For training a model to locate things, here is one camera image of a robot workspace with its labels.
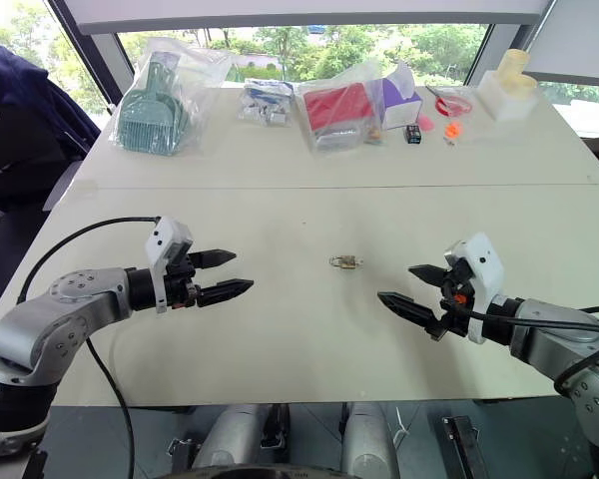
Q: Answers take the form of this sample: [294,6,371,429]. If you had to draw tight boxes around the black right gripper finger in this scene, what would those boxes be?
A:
[407,263,451,291]
[376,290,449,336]

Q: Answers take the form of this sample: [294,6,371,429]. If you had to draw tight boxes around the teal dustpan in plastic bag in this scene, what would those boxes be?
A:
[110,37,231,159]

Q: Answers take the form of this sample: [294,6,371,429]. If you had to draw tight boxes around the dark blue jacket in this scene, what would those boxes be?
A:
[0,43,103,201]

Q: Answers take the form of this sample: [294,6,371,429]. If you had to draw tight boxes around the purple and white box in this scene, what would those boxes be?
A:
[378,62,425,132]

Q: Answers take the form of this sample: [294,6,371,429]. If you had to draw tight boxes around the red handled scissors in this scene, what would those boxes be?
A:
[424,85,474,118]

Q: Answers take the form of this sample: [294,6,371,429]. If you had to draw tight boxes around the red pouch in plastic bag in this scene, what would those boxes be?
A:
[295,62,386,157]

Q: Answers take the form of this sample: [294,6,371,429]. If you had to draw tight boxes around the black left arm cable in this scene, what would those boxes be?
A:
[16,215,162,479]

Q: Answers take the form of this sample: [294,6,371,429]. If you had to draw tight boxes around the black metal bracket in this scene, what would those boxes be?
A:
[440,414,482,479]

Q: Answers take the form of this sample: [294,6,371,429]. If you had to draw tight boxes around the white block with cream cylinders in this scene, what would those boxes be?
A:
[476,48,541,123]

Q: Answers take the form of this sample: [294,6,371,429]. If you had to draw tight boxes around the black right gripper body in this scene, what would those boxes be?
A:
[430,261,476,342]

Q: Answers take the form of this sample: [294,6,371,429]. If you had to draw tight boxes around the dark office chair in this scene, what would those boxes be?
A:
[0,149,87,320]

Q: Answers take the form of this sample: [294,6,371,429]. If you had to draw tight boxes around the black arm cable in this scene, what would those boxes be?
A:
[16,215,162,479]
[456,297,599,396]

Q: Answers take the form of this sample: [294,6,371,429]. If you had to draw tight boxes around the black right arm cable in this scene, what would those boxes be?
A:
[456,297,599,396]

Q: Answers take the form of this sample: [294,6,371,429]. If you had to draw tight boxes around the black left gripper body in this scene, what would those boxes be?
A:
[162,250,204,311]

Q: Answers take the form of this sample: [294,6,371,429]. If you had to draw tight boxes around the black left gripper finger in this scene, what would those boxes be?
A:
[195,278,256,308]
[188,248,238,271]

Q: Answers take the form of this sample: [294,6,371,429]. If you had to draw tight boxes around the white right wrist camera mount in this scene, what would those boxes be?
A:
[442,232,506,346]

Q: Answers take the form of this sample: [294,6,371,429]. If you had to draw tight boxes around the white zip tie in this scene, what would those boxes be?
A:
[391,404,411,453]

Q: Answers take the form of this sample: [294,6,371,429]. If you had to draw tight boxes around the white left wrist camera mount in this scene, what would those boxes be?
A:
[145,216,194,315]

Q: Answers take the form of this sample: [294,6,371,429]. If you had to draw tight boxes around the bag of blue white parts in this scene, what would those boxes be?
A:
[237,77,298,129]

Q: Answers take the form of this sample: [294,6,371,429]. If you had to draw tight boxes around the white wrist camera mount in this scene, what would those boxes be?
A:
[442,232,506,346]
[145,216,194,315]

